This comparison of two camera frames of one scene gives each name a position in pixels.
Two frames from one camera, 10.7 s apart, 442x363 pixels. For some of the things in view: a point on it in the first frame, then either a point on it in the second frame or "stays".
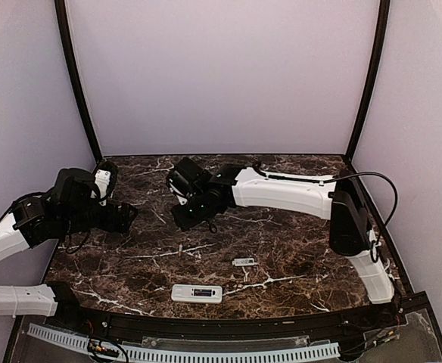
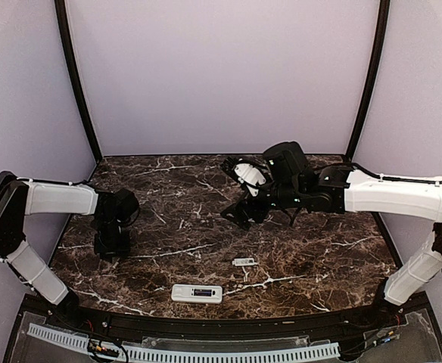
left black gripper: (123, 221) to (107, 255)
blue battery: (203, 292) stays
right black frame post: (377, 58) stays
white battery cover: (244, 262) stays
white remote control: (197, 293) stays
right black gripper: (185, 222) to (257, 212)
